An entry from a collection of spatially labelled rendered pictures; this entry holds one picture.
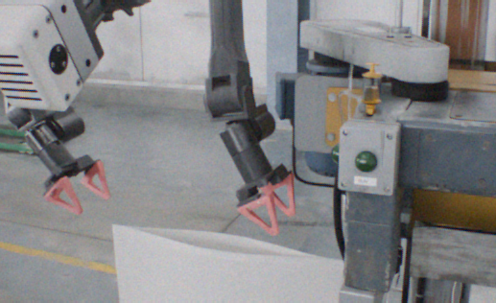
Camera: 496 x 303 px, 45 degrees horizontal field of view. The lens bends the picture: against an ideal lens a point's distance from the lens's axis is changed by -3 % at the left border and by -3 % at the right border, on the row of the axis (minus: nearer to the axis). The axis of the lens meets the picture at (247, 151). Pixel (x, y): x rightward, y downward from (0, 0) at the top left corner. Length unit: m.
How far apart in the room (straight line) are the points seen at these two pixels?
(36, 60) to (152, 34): 6.28
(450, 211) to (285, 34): 4.77
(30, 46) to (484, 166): 0.59
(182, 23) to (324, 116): 5.55
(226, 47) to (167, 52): 5.84
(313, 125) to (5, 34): 0.76
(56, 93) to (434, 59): 0.55
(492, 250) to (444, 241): 0.08
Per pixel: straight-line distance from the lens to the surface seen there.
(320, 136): 1.30
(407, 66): 0.96
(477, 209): 1.20
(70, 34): 0.76
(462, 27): 1.33
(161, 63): 6.97
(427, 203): 1.20
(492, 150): 0.86
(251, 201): 1.06
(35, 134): 1.32
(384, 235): 0.91
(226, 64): 1.08
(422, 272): 1.11
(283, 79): 1.31
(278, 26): 5.88
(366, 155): 0.82
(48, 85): 0.74
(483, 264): 1.09
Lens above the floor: 1.54
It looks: 17 degrees down
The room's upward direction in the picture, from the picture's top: 1 degrees counter-clockwise
